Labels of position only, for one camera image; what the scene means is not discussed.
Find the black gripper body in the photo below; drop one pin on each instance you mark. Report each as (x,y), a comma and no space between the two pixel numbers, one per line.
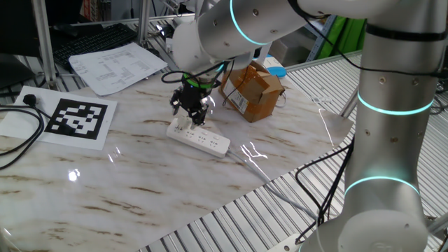
(192,96)

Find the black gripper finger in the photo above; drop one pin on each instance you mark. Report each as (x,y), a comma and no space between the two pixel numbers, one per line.
(199,115)
(176,103)

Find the white plug adapter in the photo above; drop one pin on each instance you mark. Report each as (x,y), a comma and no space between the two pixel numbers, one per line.
(182,123)

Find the white four-socket power strip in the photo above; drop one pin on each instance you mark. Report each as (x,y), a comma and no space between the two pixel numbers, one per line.
(206,140)

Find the taped brown cardboard box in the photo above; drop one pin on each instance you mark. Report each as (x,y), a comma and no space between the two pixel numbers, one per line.
(259,94)

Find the stack of printed papers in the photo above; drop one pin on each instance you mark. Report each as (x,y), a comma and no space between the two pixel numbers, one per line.
(115,68)

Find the glossy marble pattern mat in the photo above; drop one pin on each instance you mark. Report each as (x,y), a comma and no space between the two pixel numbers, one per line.
(140,182)

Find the white and blue desk lamp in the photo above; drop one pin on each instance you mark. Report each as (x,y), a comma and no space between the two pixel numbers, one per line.
(276,71)

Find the paper sheet with fiducial marker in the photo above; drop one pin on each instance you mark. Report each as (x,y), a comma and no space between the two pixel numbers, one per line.
(77,117)

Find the black computer keyboard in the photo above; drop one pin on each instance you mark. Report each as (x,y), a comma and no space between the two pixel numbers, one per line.
(94,40)

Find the white label sticker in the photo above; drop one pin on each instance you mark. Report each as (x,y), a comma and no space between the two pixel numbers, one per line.
(320,99)

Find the grey metal shelf rack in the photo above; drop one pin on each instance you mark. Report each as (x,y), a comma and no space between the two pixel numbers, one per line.
(320,38)

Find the green cloth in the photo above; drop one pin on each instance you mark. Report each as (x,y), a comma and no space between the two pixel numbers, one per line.
(346,36)

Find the aluminium frame post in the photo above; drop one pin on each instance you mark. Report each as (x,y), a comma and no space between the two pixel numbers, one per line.
(143,24)
(43,42)
(348,105)

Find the aluminium frame crossbar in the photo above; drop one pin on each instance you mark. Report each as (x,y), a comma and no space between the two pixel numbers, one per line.
(115,21)

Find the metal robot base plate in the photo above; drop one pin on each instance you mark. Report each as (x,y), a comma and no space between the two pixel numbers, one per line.
(285,245)

